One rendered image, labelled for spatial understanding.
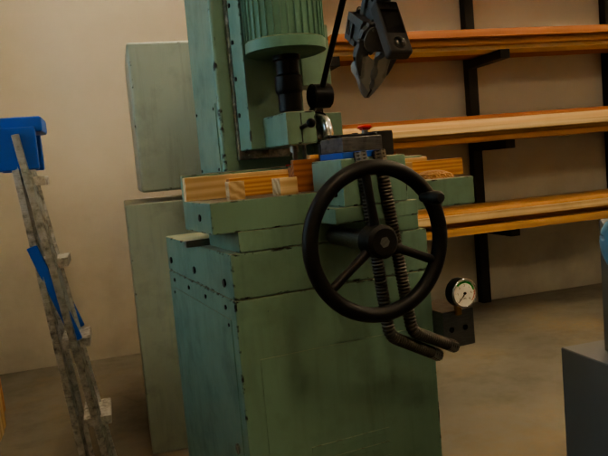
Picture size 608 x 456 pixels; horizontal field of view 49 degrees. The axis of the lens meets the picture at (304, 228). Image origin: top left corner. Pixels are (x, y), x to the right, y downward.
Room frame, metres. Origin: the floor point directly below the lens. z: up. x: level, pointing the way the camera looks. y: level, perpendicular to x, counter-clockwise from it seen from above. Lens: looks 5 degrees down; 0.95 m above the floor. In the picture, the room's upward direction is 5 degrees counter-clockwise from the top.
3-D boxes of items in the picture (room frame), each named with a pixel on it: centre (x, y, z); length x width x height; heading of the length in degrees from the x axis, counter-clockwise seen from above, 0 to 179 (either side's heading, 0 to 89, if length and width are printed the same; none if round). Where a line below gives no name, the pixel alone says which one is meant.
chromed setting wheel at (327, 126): (1.66, -0.06, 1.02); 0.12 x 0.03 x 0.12; 23
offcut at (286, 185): (1.34, 0.03, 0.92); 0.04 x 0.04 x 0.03; 27
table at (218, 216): (1.42, -0.08, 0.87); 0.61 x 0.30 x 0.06; 113
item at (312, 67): (1.75, -0.05, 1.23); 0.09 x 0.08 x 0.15; 23
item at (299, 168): (1.44, -0.10, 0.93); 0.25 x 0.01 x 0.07; 113
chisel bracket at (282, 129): (1.51, 0.01, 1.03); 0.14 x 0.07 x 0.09; 23
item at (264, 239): (1.44, -0.02, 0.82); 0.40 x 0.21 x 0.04; 113
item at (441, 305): (1.47, -0.29, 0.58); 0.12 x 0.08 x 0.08; 23
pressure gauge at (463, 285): (1.40, -0.32, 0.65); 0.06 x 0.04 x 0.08; 113
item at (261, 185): (1.55, -0.12, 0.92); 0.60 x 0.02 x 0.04; 113
